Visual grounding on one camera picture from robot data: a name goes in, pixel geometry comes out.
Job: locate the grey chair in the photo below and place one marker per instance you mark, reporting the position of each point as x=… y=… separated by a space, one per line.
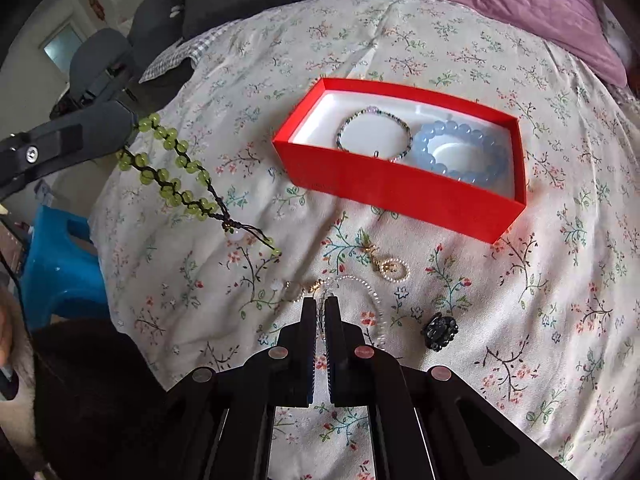
x=156 y=25

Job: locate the person's left hand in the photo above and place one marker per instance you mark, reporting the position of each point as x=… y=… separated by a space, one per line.
x=9 y=316

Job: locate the black flower hair clip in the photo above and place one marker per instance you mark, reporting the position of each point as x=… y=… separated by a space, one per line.
x=439 y=331

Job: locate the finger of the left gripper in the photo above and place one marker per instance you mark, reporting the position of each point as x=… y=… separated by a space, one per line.
x=92 y=80
x=94 y=132

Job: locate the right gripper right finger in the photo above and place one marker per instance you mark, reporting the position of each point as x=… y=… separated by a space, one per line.
x=426 y=424

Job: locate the blue plastic stool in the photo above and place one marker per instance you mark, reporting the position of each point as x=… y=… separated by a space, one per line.
x=60 y=277

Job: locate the red jewelry box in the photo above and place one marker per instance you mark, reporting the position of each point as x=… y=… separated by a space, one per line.
x=433 y=157

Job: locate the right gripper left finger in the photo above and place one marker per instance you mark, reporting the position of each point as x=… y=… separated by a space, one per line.
x=221 y=423

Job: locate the floral bed sheet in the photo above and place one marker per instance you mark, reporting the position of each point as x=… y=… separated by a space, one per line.
x=548 y=315

